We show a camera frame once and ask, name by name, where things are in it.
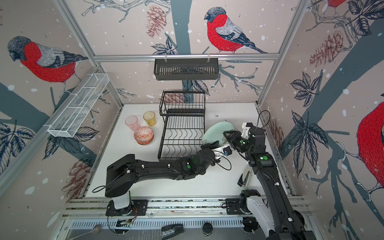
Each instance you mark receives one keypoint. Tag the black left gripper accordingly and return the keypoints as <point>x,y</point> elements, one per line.
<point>216,161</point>

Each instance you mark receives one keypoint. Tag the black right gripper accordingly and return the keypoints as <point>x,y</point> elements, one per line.
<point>235,137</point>

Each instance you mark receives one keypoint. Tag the mint green plate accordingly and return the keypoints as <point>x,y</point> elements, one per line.
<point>216,133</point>

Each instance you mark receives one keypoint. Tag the black wire dish rack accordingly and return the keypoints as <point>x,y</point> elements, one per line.
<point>183,113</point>

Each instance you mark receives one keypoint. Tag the blue zigzag patterned bowl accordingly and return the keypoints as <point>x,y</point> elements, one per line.
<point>143,135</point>

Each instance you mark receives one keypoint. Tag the yellow plastic cup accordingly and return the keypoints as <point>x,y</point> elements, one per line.
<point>150,118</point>

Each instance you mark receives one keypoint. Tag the pink plastic cup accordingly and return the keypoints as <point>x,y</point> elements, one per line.
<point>133,123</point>

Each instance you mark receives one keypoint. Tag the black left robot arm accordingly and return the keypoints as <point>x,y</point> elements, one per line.
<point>126,171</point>

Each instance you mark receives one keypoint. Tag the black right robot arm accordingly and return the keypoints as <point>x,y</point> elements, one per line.
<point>277,219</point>

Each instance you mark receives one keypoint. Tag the black round cap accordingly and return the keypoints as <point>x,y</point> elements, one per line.
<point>207,229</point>

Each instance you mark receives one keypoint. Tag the black stapler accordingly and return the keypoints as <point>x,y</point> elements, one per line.
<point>171,231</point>

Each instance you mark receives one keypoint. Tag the horizontal aluminium crossbar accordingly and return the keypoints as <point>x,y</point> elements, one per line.
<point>149,58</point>

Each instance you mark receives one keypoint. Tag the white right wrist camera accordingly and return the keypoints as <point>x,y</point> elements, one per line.
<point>245,129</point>

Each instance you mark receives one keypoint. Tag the black hanging wall basket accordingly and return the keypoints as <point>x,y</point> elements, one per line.
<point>186,69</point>

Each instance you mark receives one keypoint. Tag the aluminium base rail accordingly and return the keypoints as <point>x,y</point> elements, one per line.
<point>153,212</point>

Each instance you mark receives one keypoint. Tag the white mesh wall basket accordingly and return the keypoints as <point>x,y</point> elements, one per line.
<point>81,102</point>

